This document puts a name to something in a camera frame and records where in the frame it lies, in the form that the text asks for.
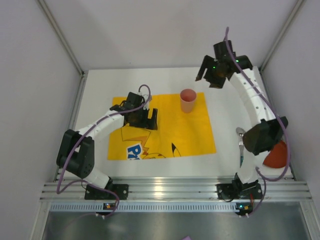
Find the yellow cartoon placemat cloth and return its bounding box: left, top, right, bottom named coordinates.
left=107, top=92, right=217, bottom=161

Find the pink plastic cup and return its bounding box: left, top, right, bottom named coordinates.
left=180, top=88, right=197, bottom=114

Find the spoon with teal handle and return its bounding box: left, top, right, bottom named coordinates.
left=236, top=127, right=245, bottom=167

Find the red plastic plate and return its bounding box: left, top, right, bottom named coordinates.
left=263, top=140, right=287, bottom=169

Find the fork with dark handle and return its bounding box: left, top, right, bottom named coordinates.
left=238, top=133, right=244, bottom=148

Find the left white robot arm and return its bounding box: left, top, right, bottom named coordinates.
left=56, top=92, right=158, bottom=189

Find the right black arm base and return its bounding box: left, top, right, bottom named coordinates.
left=216, top=181, right=263, bottom=202

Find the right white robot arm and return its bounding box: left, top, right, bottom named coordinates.
left=195, top=39, right=288, bottom=156

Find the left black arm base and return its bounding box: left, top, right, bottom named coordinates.
left=84, top=184, right=129, bottom=200

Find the perforated cable duct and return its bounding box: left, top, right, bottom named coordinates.
left=50, top=201, right=252, bottom=213

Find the aluminium mounting rail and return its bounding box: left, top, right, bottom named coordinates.
left=40, top=177, right=312, bottom=202

